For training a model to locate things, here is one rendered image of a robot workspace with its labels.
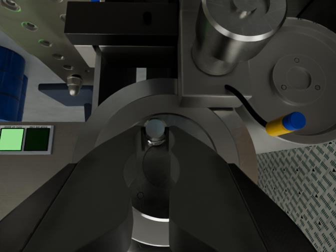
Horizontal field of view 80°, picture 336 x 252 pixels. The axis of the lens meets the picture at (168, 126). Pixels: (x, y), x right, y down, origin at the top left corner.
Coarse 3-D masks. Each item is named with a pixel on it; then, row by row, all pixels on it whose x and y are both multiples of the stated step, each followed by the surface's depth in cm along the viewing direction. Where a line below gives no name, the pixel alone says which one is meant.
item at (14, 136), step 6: (6, 132) 48; (12, 132) 48; (18, 132) 48; (0, 138) 48; (6, 138) 48; (12, 138) 48; (18, 138) 48; (0, 144) 47; (6, 144) 48; (12, 144) 48; (18, 144) 48
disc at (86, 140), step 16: (144, 80) 17; (160, 80) 17; (176, 80) 17; (112, 96) 17; (128, 96) 17; (96, 112) 17; (112, 112) 17; (224, 112) 17; (96, 128) 16; (240, 128) 17; (80, 144) 16; (240, 144) 16; (240, 160) 16; (256, 160) 16; (256, 176) 16
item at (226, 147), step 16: (144, 96) 17; (160, 96) 17; (176, 96) 17; (128, 112) 16; (144, 112) 16; (160, 112) 16; (176, 112) 16; (192, 112) 16; (208, 112) 16; (112, 128) 16; (208, 128) 16; (224, 128) 16; (96, 144) 16; (224, 144) 16; (144, 224) 15; (160, 224) 15; (144, 240) 14; (160, 240) 14
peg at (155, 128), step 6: (150, 120) 12; (156, 120) 12; (162, 120) 12; (144, 126) 12; (150, 126) 12; (156, 126) 12; (162, 126) 12; (144, 132) 12; (150, 132) 12; (156, 132) 12; (162, 132) 12; (150, 138) 12; (156, 138) 12; (162, 138) 12; (156, 144) 14
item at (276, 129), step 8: (232, 88) 13; (240, 96) 13; (248, 104) 12; (296, 112) 9; (256, 120) 12; (264, 120) 12; (272, 120) 11; (280, 120) 10; (288, 120) 9; (296, 120) 9; (304, 120) 9; (272, 128) 11; (280, 128) 10; (288, 128) 10; (296, 128) 9
